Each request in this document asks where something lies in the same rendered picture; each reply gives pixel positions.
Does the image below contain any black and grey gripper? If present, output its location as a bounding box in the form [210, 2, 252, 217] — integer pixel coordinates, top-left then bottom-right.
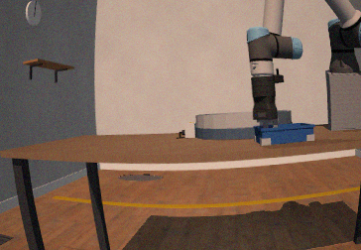
[250, 61, 284, 128]

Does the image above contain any blue crate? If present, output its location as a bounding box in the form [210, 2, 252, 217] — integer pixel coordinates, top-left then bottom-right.
[253, 123, 315, 146]

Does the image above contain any grey round turntable disc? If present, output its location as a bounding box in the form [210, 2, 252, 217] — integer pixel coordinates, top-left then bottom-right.
[179, 110, 292, 140]

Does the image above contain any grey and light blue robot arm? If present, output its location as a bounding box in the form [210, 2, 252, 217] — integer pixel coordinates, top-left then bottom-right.
[247, 0, 361, 73]

